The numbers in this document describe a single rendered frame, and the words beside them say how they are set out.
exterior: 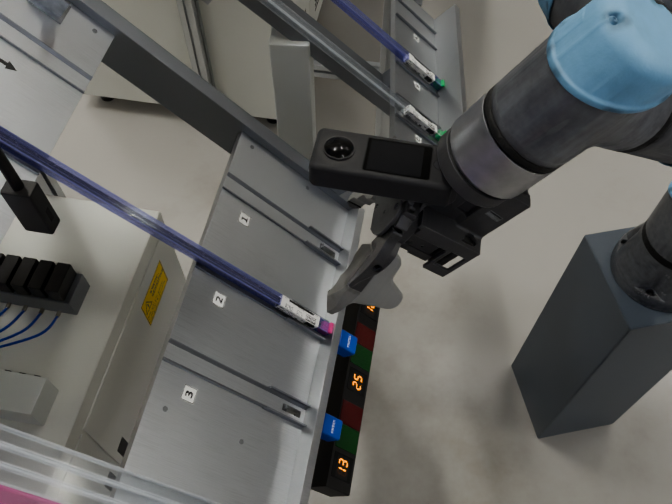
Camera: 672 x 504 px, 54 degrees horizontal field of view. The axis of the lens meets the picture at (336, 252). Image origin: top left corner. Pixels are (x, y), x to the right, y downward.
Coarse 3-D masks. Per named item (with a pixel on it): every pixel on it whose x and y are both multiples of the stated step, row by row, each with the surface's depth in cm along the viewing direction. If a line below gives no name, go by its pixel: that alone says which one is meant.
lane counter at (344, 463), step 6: (336, 456) 78; (342, 456) 79; (336, 462) 78; (342, 462) 79; (348, 462) 79; (336, 468) 78; (342, 468) 78; (348, 468) 79; (336, 474) 77; (342, 474) 78; (348, 474) 79; (342, 480) 78; (348, 480) 78
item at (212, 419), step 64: (256, 192) 80; (320, 192) 88; (256, 256) 77; (320, 256) 85; (192, 320) 69; (256, 320) 75; (192, 384) 66; (256, 384) 72; (128, 448) 60; (192, 448) 64; (256, 448) 70
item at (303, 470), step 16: (352, 224) 89; (352, 240) 87; (352, 256) 86; (336, 272) 86; (336, 320) 80; (336, 336) 80; (320, 352) 79; (336, 352) 79; (320, 368) 78; (320, 384) 76; (320, 400) 75; (304, 416) 75; (320, 416) 74; (304, 432) 74; (320, 432) 73; (304, 448) 72; (304, 464) 71; (304, 480) 70; (288, 496) 70; (304, 496) 69
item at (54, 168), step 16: (0, 128) 59; (0, 144) 59; (16, 144) 60; (32, 160) 60; (48, 160) 61; (64, 176) 62; (80, 176) 63; (80, 192) 63; (96, 192) 64; (112, 208) 65; (128, 208) 66; (144, 224) 66; (160, 224) 68; (160, 240) 68; (176, 240) 68; (192, 256) 70; (208, 256) 71; (224, 272) 72; (240, 272) 73; (256, 288) 74; (272, 304) 76; (320, 320) 79
